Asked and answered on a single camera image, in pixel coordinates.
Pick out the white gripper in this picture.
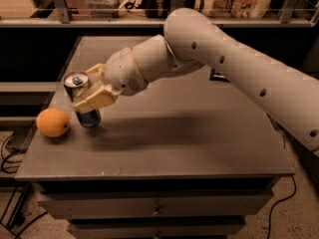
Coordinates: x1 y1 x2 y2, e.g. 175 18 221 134
72 48 149 114

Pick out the redbull can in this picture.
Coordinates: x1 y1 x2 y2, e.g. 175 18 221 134
63 71 101 128

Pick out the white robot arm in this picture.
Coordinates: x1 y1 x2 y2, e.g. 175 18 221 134
72 8 319 152

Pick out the orange fruit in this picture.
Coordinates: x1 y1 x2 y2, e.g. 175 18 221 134
36 108 70 137

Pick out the grey drawer cabinet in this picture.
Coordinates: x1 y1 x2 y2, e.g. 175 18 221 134
14 34 296 239

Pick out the top drawer knob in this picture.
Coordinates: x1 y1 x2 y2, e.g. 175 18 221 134
152 206 162 217

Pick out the snack bag on shelf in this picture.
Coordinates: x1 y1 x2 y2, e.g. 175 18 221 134
210 0 271 19

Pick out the black cables left floor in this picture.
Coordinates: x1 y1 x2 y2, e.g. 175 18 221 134
0 122 38 239

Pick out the black cable right floor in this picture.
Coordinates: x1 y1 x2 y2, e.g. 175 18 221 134
266 175 297 239

